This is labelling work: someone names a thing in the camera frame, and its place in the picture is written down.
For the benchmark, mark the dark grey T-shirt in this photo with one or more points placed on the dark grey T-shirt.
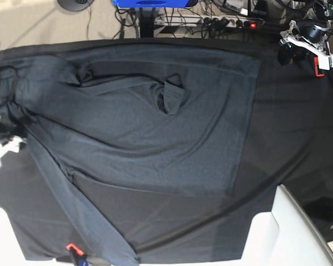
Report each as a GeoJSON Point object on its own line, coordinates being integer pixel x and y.
{"type": "Point", "coordinates": [137, 144]}

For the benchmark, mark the red blue front clamp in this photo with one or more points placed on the red blue front clamp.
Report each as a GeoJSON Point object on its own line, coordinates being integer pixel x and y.
{"type": "Point", "coordinates": [78, 257]}

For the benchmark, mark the red black table clamp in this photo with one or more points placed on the red black table clamp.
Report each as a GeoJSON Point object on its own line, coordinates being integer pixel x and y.
{"type": "Point", "coordinates": [318, 72]}

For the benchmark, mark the blue plastic bin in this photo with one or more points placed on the blue plastic bin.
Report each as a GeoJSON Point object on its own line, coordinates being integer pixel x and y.
{"type": "Point", "coordinates": [154, 3]}

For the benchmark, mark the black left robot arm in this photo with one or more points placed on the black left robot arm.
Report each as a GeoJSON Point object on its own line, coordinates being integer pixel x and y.
{"type": "Point", "coordinates": [323, 12]}

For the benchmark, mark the power strip on floor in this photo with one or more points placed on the power strip on floor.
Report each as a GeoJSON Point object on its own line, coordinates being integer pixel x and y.
{"type": "Point", "coordinates": [185, 20]}

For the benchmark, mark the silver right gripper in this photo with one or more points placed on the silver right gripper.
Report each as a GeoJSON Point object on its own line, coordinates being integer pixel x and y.
{"type": "Point", "coordinates": [9, 128]}

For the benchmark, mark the round black stand base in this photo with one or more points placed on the round black stand base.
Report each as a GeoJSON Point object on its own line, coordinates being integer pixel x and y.
{"type": "Point", "coordinates": [75, 5]}

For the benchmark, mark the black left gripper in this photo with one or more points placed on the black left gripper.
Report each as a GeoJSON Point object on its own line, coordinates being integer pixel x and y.
{"type": "Point", "coordinates": [310, 35]}

